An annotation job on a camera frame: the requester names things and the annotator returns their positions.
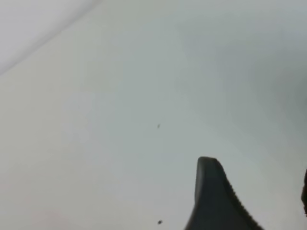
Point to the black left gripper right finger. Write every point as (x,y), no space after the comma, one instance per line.
(304,193)

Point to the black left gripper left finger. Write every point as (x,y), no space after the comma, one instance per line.
(216,206)

